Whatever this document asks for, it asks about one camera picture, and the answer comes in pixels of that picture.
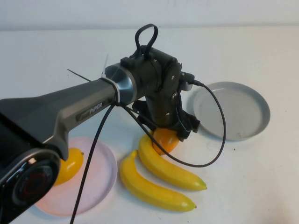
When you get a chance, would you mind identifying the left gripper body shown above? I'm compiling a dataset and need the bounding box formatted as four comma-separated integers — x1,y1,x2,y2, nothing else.
132,91,201,135

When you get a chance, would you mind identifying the pink round plate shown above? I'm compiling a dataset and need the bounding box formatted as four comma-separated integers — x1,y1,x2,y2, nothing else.
35,136,117,217

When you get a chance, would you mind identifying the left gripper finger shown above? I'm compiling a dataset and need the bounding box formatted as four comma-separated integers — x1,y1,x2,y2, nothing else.
137,115,157,133
176,129,190,142

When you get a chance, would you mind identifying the black camera cable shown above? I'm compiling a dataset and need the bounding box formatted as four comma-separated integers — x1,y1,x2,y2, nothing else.
69,79,227,224

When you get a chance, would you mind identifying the yellow plastic banana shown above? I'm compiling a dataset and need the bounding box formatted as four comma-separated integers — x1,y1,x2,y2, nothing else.
138,134,208,191
119,149,197,212

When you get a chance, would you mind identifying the grey round plate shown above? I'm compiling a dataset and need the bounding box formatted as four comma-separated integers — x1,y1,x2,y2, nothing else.
192,81,271,142

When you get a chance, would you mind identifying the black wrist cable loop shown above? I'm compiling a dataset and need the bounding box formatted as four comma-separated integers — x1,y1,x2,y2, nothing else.
135,23,159,58

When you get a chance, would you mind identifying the yellow mango with green tip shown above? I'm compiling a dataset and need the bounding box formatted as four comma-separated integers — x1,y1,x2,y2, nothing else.
53,147,85,186

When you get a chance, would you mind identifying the thin black zip tie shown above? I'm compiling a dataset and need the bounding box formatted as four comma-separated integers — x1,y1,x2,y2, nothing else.
67,69,91,82

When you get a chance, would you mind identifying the orange blushed mango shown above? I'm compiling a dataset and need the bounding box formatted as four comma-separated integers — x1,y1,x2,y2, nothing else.
151,127,180,156

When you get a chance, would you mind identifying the white zip tie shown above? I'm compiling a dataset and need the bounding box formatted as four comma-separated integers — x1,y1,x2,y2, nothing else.
100,55,122,105

